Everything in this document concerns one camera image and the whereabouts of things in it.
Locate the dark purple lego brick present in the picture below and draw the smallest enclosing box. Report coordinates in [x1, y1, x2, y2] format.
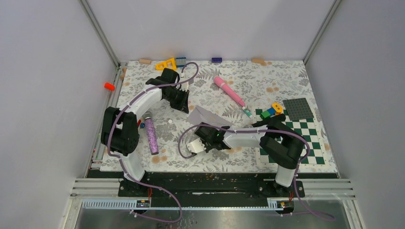
[211, 57, 223, 63]

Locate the wooden block right back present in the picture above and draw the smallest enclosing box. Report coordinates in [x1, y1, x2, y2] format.
[251, 58, 267, 66]

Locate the floral table mat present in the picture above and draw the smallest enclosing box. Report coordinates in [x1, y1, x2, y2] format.
[100, 60, 331, 174]

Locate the purple glitter microphone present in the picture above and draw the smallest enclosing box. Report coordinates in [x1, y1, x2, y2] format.
[143, 111, 159, 155]

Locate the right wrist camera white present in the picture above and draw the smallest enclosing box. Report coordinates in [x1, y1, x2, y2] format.
[186, 138, 207, 156]

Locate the wooden block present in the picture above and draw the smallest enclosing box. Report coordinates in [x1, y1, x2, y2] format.
[251, 58, 267, 66]
[139, 59, 152, 65]

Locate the pink toy microphone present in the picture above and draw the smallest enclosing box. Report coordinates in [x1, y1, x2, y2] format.
[213, 76, 245, 107]

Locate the black microphone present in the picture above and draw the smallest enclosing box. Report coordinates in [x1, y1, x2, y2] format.
[251, 114, 290, 131]

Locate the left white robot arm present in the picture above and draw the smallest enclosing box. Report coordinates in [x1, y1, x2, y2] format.
[100, 68, 190, 196]

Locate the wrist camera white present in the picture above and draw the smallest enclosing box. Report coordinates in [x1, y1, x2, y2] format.
[178, 73, 189, 91]
[186, 138, 207, 156]

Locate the blue grey lego brick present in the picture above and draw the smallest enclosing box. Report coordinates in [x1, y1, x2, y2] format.
[175, 57, 187, 68]

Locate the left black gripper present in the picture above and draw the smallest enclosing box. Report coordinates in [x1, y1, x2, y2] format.
[164, 87, 189, 114]

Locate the green white chessboard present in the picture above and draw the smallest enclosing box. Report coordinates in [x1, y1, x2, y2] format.
[254, 108, 327, 166]

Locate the blue red lego car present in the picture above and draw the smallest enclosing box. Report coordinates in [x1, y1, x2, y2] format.
[137, 119, 145, 129]

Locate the yellow triangle toy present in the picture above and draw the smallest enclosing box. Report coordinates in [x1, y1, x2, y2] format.
[155, 58, 177, 71]

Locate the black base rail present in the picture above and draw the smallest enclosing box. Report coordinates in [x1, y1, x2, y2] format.
[87, 170, 339, 209]

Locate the wooden block left back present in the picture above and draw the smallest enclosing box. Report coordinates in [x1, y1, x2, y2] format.
[139, 59, 152, 65]

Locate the small green white bottle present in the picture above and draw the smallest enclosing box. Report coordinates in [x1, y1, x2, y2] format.
[242, 106, 253, 118]

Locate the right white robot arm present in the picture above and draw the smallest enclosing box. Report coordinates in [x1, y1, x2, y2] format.
[187, 115, 310, 197]

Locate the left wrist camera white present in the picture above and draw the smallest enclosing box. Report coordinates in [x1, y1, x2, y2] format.
[178, 73, 189, 91]

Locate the orange red cylinder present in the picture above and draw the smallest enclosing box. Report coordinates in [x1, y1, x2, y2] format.
[104, 83, 115, 91]

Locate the lego toy on chessboard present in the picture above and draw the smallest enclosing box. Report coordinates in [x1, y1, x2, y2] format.
[260, 103, 283, 120]

